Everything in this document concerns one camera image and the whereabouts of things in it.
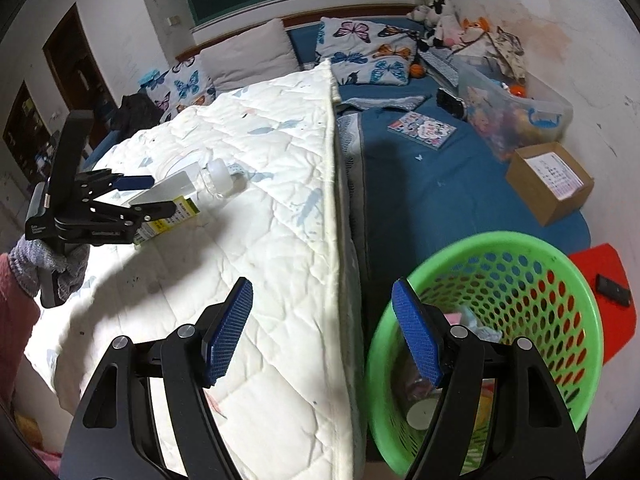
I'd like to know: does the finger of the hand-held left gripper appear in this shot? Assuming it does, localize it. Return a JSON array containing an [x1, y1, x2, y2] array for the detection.
[[75, 169, 156, 202], [90, 200, 177, 234]]

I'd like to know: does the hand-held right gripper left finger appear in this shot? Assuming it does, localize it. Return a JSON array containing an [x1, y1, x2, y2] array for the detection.
[[59, 276, 253, 480]]

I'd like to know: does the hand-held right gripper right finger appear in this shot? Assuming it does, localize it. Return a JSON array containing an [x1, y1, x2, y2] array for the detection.
[[391, 277, 586, 480]]

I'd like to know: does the clear plastic bottle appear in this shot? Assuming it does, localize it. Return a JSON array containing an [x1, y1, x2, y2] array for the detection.
[[129, 170, 201, 246], [197, 157, 248, 198]]

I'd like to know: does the white plastic bag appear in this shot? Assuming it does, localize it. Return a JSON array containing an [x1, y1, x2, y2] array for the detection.
[[460, 307, 503, 343]]

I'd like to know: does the white paper cup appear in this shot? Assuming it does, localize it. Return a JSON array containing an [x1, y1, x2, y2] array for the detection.
[[406, 400, 443, 431]]

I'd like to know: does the green plastic basket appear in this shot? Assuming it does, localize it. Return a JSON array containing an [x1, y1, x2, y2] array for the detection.
[[364, 231, 606, 480]]

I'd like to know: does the person's left forearm pink sleeve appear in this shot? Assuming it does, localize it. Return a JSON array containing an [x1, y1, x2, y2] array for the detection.
[[0, 252, 42, 401]]

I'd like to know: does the person's left hand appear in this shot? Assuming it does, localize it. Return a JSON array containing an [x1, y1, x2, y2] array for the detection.
[[9, 235, 92, 299]]

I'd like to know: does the clear plastic lid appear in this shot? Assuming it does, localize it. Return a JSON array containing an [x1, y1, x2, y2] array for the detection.
[[155, 152, 208, 181]]

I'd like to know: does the black cloth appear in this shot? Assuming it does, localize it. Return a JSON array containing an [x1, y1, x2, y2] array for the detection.
[[110, 94, 161, 133]]

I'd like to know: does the white printed quilt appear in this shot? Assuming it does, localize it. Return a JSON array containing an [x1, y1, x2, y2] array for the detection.
[[25, 59, 371, 480]]

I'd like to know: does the butterfly print pillow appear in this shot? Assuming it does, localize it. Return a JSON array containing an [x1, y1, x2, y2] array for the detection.
[[315, 16, 421, 86], [140, 55, 217, 111]]

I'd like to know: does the dark doorway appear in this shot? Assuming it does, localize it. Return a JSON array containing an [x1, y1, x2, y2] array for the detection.
[[42, 2, 118, 111]]

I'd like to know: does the beige pillow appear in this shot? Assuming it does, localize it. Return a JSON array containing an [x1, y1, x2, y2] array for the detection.
[[199, 18, 301, 93]]

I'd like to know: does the red plastic stool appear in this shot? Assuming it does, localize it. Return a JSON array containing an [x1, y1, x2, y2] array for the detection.
[[567, 242, 632, 366]]

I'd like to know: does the brown cardboard box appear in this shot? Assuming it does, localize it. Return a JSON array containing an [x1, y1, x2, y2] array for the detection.
[[505, 141, 595, 227]]

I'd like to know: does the black remote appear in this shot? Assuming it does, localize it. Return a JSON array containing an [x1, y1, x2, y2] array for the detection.
[[595, 274, 632, 307]]

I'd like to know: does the colourful picture book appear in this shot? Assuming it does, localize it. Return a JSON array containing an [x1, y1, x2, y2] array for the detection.
[[387, 112, 458, 151]]

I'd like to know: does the black device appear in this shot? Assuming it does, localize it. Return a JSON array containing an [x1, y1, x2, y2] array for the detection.
[[436, 87, 468, 121]]

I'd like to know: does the clear plastic storage box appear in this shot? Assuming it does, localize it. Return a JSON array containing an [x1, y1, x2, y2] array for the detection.
[[457, 62, 573, 161]]

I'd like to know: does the patterned cloth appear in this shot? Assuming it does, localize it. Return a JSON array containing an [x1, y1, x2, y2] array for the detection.
[[487, 25, 528, 86]]

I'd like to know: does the orange fox plush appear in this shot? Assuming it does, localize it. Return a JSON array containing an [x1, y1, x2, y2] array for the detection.
[[460, 16, 493, 41]]

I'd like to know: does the black and white cow plush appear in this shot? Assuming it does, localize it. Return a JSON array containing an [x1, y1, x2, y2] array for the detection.
[[406, 0, 463, 46]]

